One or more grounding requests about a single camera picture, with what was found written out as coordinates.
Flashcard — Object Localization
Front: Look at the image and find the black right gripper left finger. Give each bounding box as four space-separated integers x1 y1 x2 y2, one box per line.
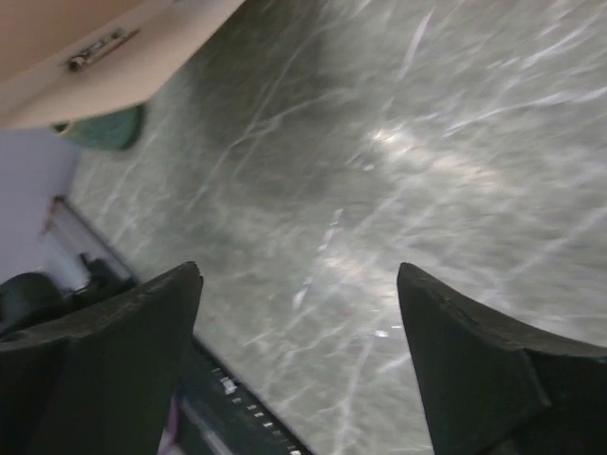
1 263 203 455

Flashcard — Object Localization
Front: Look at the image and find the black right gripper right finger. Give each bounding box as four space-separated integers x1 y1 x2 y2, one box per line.
396 263 606 454

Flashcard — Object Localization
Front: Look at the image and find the tan paper folder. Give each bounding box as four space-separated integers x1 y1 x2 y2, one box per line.
1 0 242 130

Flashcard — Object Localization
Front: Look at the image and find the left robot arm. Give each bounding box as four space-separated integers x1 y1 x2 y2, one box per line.
1 272 67 336

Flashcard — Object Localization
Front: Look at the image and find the dark green round object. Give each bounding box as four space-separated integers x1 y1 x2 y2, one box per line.
50 104 145 151

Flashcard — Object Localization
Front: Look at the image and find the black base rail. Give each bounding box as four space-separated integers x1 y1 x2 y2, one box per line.
62 256 310 454

